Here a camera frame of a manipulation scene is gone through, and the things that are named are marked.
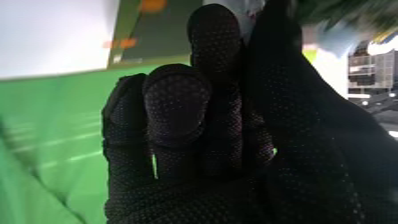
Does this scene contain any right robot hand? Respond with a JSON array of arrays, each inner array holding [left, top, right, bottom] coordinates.
[[100, 0, 398, 224]]

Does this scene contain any blue flower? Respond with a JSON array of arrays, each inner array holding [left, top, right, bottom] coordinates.
[[294, 0, 383, 59]]

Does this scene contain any dark mat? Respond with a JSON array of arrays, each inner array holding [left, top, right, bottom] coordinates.
[[107, 0, 207, 69]]

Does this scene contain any white sheet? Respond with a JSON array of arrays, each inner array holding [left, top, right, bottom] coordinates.
[[0, 0, 123, 81]]

